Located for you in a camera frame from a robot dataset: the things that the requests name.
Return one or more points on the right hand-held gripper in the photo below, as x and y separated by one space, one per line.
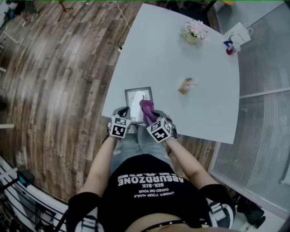
160 131

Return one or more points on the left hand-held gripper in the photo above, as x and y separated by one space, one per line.
119 129

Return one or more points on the purple cleaning cloth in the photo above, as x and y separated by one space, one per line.
147 108

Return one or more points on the grey picture frame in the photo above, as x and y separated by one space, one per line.
136 106

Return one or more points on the person's left forearm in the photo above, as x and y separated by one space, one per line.
99 163

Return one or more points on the person's right forearm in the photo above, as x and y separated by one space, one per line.
188 163

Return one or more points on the person's light blue jeans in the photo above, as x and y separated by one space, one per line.
145 145

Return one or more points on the wooden card holder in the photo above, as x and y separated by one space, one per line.
183 87

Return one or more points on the white table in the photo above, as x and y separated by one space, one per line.
163 63

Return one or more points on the person's black printed shirt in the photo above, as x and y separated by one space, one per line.
147 199

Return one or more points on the white power strip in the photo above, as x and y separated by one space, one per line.
120 47

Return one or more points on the black studded belt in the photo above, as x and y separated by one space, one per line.
172 223

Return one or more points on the pink flowers in pot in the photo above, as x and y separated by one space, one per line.
190 38

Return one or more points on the red cup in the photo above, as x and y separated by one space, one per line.
230 51

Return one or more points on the black teal device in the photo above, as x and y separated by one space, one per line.
25 179

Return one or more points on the black rolling case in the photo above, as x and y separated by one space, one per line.
250 213

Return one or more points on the white paper bag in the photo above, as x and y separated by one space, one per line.
238 36

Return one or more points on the black office chair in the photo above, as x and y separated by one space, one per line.
192 5

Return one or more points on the white desk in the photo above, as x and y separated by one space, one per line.
10 37

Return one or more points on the wooden desk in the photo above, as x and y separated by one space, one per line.
226 2

